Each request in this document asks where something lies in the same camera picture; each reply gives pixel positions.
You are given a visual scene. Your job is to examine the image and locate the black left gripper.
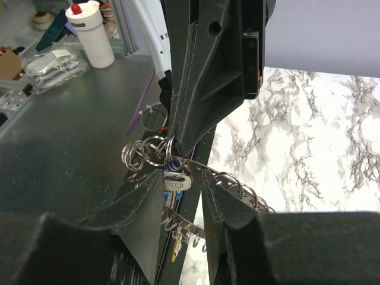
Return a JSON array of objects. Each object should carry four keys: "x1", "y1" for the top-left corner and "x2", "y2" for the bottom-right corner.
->
[{"x1": 160, "y1": 1, "x2": 276, "y2": 156}]

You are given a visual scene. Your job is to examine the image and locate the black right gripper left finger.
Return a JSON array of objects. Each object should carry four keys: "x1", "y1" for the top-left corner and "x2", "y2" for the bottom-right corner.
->
[{"x1": 1, "y1": 170, "x2": 164, "y2": 284}]

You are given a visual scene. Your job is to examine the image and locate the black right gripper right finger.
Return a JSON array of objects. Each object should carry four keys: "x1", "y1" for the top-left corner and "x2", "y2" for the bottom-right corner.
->
[{"x1": 202, "y1": 169, "x2": 379, "y2": 284}]

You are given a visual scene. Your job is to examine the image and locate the blue tag key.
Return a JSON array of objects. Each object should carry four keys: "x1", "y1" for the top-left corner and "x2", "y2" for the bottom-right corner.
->
[{"x1": 164, "y1": 157, "x2": 192, "y2": 209}]

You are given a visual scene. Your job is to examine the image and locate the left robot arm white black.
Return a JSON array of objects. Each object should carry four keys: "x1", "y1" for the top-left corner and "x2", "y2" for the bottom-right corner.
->
[{"x1": 129, "y1": 0, "x2": 276, "y2": 156}]

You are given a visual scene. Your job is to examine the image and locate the yellow key tag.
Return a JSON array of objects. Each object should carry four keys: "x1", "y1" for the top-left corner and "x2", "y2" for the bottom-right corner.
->
[{"x1": 171, "y1": 238, "x2": 182, "y2": 262}]

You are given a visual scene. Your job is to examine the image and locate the white tumbler red cap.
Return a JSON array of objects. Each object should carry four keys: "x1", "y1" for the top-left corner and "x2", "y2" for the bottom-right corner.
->
[{"x1": 65, "y1": 1, "x2": 115, "y2": 69}]

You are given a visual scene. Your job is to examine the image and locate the clear plastic bag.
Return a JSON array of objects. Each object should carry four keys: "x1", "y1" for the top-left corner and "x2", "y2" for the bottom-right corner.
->
[{"x1": 21, "y1": 45, "x2": 89, "y2": 94}]

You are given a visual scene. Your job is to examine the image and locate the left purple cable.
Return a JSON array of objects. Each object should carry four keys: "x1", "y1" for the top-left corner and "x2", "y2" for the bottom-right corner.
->
[{"x1": 126, "y1": 69, "x2": 169, "y2": 137}]

